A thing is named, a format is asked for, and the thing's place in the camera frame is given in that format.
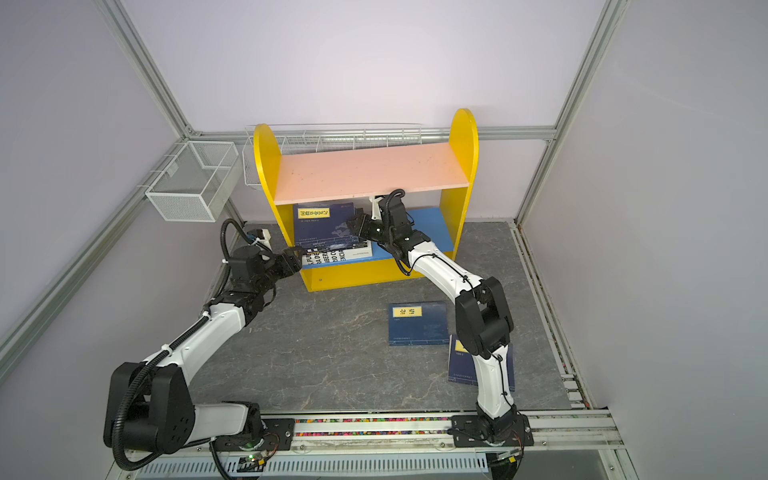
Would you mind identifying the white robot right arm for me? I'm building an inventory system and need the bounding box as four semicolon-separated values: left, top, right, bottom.
347;189;519;444

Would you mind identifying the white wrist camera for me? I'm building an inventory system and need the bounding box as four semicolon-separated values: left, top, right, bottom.
369;196;384;221
250;228;271;244

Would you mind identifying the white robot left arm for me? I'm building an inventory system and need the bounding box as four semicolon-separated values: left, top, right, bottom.
103;242;304;471

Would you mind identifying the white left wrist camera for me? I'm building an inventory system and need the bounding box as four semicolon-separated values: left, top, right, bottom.
250;228;271;244

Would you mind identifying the white mesh basket box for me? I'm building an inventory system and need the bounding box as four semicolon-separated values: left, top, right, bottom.
145;141;242;223

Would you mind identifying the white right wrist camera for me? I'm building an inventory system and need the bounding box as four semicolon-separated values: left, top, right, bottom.
369;196;384;221

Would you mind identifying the yellow wooden bookshelf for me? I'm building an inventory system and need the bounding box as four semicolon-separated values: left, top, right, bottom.
252;109;482;298

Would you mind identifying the blue book yellow label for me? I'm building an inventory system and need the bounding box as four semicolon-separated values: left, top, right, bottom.
448;334;516;392

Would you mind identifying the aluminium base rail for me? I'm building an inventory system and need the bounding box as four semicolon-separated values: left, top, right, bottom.
119;409;625;457

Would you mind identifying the dark blue book top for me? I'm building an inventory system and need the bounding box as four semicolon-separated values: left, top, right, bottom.
293;202;366;251

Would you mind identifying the dark blue book under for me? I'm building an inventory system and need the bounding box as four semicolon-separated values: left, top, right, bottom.
388;301;449;346

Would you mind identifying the white vented cable duct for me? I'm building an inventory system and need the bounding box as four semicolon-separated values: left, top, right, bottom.
132;453;490;479

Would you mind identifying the white book black text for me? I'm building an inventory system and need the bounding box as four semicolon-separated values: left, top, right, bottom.
302;241;373;268

